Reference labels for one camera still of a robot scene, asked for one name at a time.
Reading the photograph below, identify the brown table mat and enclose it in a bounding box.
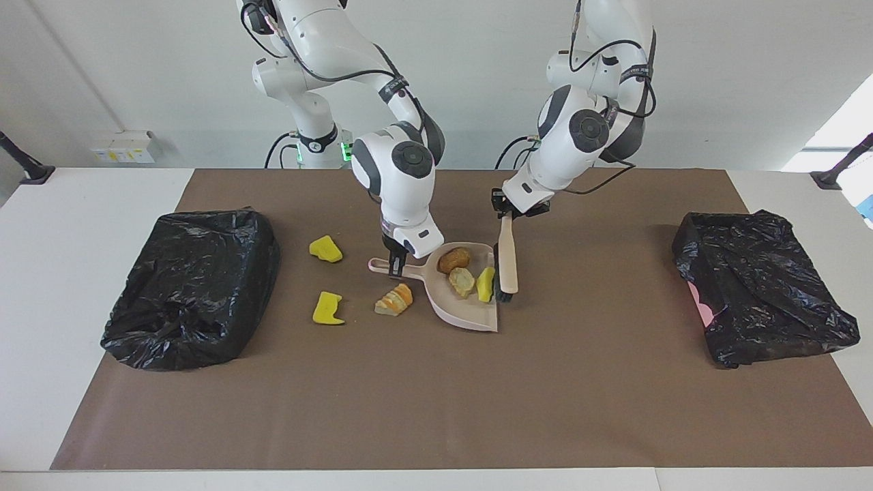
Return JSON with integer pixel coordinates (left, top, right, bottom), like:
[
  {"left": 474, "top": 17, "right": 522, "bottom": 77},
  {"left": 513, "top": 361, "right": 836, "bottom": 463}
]
[{"left": 50, "top": 168, "right": 873, "bottom": 471}]

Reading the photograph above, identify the black plastic trash bag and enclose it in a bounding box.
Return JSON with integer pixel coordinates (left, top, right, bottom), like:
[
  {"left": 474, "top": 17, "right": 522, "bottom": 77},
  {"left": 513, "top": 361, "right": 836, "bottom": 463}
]
[
  {"left": 672, "top": 209, "right": 861, "bottom": 370},
  {"left": 100, "top": 208, "right": 281, "bottom": 372}
]

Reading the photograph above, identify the black base power cable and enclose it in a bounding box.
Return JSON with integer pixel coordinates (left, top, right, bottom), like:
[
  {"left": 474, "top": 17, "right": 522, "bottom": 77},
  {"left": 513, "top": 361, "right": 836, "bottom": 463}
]
[
  {"left": 265, "top": 133, "right": 301, "bottom": 169},
  {"left": 494, "top": 135, "right": 546, "bottom": 169}
]

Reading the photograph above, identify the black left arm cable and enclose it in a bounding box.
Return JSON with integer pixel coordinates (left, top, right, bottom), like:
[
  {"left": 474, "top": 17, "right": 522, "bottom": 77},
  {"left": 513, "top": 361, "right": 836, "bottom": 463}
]
[{"left": 563, "top": 0, "right": 657, "bottom": 195}]

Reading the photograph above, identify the beige plastic dustpan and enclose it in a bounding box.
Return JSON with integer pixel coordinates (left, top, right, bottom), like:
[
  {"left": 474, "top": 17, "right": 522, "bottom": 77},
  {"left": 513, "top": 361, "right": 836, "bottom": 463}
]
[{"left": 368, "top": 242, "right": 500, "bottom": 333}]

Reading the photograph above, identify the brown toy bread roll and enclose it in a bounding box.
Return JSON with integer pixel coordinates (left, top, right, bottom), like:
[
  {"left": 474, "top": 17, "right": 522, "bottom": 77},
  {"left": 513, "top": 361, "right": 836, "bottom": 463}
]
[{"left": 437, "top": 247, "right": 472, "bottom": 274}]

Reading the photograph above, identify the black clamp stand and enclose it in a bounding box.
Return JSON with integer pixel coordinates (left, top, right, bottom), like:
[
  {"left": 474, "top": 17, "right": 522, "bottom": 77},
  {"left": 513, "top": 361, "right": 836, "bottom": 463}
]
[
  {"left": 0, "top": 131, "right": 55, "bottom": 185},
  {"left": 810, "top": 133, "right": 873, "bottom": 190}
]

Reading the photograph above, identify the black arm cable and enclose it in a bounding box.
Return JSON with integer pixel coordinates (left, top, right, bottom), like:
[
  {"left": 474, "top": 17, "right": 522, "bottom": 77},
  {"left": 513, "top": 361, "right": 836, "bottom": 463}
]
[
  {"left": 239, "top": 0, "right": 427, "bottom": 137},
  {"left": 563, "top": 0, "right": 657, "bottom": 195}
]

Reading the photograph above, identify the white wall socket box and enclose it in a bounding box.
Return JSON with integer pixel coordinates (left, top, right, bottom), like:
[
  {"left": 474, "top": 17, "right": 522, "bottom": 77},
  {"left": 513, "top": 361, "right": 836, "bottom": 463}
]
[{"left": 91, "top": 131, "right": 156, "bottom": 164}]

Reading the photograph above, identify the notched yellow sponge chunk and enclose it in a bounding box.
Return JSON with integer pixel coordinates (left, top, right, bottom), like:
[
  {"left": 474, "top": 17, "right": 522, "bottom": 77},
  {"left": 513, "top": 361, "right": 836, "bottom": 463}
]
[{"left": 312, "top": 291, "right": 346, "bottom": 326}]

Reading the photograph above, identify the pale toy bread piece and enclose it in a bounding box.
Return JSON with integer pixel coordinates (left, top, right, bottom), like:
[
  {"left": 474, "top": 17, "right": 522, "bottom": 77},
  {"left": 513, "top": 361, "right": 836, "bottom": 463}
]
[{"left": 448, "top": 267, "right": 476, "bottom": 299}]

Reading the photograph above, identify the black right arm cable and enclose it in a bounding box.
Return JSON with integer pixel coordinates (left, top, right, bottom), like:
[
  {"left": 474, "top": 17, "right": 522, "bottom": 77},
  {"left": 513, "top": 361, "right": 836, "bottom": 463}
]
[{"left": 239, "top": 0, "right": 427, "bottom": 137}]

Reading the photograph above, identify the striped toy croissant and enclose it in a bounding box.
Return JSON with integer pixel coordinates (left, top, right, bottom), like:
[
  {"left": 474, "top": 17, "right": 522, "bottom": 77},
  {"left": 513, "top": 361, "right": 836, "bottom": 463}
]
[{"left": 374, "top": 283, "right": 414, "bottom": 317}]

